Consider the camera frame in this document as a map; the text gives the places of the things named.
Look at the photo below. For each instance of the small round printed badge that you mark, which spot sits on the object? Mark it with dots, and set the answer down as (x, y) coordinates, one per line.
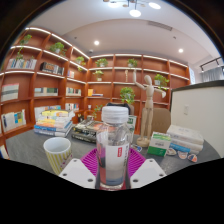
(171, 151)
(137, 148)
(192, 158)
(182, 154)

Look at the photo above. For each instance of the orange wooden shelf unit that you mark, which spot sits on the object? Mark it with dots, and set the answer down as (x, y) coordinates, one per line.
(110, 83)

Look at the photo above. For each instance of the dark blue office chair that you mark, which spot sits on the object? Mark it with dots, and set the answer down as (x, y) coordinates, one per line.
(117, 104)

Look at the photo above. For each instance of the yellow striped white cup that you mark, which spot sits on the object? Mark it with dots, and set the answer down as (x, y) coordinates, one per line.
(58, 156)

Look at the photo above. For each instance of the recessed ceiling light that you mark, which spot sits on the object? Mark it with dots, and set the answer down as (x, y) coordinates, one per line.
(180, 50)
(96, 42)

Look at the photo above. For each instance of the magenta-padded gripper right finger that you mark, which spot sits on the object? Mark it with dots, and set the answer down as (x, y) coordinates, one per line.
(146, 172)

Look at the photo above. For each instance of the green and white carton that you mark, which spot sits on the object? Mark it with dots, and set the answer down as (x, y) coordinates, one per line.
(132, 121)

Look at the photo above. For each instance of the ceiling air vent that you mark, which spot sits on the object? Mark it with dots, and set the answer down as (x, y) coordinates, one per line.
(160, 25)

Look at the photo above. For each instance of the wooden artist mannequin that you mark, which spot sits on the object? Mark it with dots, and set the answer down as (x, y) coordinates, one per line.
(147, 106)

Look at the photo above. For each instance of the white partition with dark top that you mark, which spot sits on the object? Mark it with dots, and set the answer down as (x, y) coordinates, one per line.
(200, 116)

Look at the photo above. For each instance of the tan chair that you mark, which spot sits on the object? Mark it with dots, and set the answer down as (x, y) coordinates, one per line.
(161, 120)

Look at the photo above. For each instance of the green and white box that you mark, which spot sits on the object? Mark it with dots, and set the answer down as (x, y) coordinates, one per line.
(159, 144)

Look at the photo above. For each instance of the stack of dark books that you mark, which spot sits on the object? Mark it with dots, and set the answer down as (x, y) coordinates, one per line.
(85, 130)

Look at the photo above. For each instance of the stack of colourful books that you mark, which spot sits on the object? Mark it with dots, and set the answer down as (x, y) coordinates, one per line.
(53, 123)

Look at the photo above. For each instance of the ceiling lamp with round lights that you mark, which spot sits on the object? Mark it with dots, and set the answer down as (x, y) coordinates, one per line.
(135, 12)

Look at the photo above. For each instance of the white wall socket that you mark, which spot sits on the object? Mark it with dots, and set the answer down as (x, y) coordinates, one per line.
(186, 110)

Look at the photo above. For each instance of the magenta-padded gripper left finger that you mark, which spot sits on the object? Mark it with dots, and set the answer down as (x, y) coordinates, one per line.
(78, 173)

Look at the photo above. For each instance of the black curtain rail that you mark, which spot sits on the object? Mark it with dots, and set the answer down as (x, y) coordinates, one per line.
(210, 62)

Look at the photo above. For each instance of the grey curtain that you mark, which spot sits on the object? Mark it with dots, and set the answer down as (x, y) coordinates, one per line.
(213, 75)

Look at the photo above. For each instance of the clear water bottle white cap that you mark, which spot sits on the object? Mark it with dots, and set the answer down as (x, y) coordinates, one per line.
(113, 156)

